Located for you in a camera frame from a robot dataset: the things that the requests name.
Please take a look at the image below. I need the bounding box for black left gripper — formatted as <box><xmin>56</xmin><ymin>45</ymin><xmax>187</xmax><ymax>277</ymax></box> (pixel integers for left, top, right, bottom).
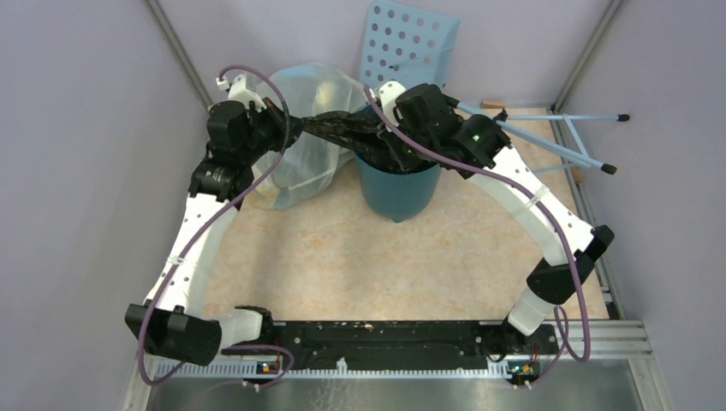
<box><xmin>240</xmin><ymin>96</ymin><xmax>308</xmax><ymax>164</ymax></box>

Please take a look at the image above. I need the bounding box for black trash bag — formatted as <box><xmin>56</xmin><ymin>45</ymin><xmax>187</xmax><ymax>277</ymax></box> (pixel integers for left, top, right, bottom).
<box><xmin>302</xmin><ymin>110</ymin><xmax>413</xmax><ymax>174</ymax></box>

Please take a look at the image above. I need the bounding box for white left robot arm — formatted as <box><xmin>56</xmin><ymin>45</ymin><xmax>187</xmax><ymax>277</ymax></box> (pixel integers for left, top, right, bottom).
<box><xmin>124</xmin><ymin>98</ymin><xmax>302</xmax><ymax>366</ymax></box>

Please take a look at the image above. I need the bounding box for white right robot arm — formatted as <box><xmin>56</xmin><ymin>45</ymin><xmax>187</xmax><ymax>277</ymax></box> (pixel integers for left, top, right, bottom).
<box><xmin>367</xmin><ymin>80</ymin><xmax>615</xmax><ymax>353</ymax></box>

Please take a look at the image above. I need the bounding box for teal plastic trash bin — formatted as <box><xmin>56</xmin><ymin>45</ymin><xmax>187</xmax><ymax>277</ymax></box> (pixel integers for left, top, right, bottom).
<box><xmin>355</xmin><ymin>154</ymin><xmax>442</xmax><ymax>223</ymax></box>

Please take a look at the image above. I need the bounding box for translucent filled plastic bag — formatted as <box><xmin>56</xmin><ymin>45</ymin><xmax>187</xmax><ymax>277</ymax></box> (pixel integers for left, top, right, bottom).
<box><xmin>243</xmin><ymin>63</ymin><xmax>366</xmax><ymax>210</ymax></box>

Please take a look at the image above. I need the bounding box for light blue perforated panel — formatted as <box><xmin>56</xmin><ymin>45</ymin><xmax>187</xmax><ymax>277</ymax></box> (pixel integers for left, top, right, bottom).
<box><xmin>359</xmin><ymin>1</ymin><xmax>461</xmax><ymax>88</ymax></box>

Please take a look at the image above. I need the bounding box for light blue folding stand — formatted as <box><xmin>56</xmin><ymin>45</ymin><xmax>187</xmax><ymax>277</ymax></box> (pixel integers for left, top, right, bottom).
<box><xmin>456</xmin><ymin>101</ymin><xmax>631</xmax><ymax>176</ymax></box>

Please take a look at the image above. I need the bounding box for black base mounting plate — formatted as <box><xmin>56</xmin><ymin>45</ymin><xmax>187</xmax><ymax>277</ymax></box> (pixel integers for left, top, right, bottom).
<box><xmin>221</xmin><ymin>319</ymin><xmax>560</xmax><ymax>372</ymax></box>

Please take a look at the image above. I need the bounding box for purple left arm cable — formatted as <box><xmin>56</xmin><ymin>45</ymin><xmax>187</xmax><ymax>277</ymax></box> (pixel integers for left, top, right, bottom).
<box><xmin>135</xmin><ymin>63</ymin><xmax>296</xmax><ymax>392</ymax></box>

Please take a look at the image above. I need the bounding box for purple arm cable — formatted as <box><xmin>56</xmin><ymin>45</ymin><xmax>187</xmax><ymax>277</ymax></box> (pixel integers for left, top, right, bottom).
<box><xmin>135</xmin><ymin>63</ymin><xmax>296</xmax><ymax>392</ymax></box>
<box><xmin>362</xmin><ymin>86</ymin><xmax>592</xmax><ymax>392</ymax></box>

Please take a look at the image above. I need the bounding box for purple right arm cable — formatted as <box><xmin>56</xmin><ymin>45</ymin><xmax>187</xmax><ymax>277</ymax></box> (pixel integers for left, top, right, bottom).
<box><xmin>362</xmin><ymin>86</ymin><xmax>592</xmax><ymax>392</ymax></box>

